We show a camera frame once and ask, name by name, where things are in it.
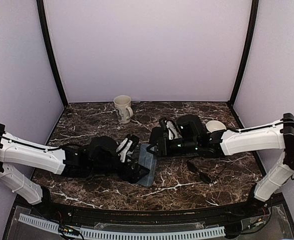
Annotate blue textured glasses case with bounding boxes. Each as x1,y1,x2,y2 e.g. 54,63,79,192
137,143,157,187

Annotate black hard glasses case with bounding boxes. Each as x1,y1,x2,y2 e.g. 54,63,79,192
149,127,163,145

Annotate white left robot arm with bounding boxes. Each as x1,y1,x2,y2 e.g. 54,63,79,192
0,123,150,218

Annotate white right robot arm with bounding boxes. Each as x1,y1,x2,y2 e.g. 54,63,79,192
147,113,294,217

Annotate cream ceramic mug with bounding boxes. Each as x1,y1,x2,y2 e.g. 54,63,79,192
113,95,133,124

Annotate white and green bowl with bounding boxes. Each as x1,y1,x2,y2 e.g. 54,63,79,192
205,120,226,133

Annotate black frame sunglasses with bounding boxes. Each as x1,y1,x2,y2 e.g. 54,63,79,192
186,160,226,185

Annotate white slotted cable duct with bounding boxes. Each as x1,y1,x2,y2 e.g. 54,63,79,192
18,213,225,240

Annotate right black frame post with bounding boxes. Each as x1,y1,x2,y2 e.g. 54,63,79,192
228,0,259,107

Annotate black frame post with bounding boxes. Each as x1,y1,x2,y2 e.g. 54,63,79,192
36,0,69,107
228,0,259,107

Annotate left black frame post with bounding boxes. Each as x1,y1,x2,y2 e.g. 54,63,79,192
36,0,69,107

